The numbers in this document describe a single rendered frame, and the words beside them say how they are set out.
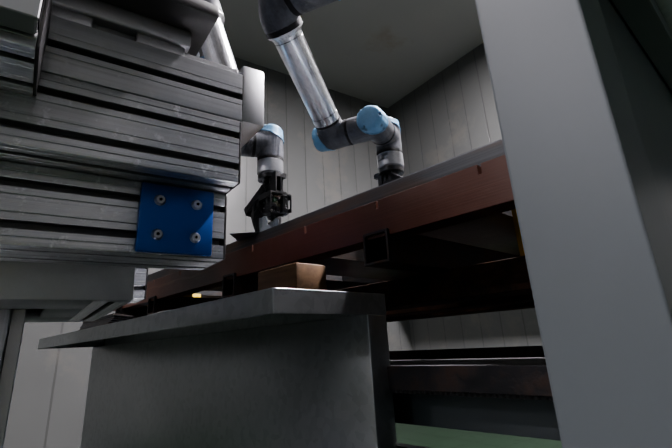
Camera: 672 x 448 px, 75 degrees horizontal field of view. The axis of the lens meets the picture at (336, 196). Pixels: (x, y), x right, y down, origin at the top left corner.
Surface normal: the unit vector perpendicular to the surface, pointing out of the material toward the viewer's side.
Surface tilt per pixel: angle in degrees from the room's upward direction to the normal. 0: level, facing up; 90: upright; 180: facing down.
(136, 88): 90
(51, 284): 90
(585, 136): 90
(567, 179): 90
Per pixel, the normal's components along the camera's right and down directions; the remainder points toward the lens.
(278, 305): 0.68, -0.27
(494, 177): -0.73, -0.18
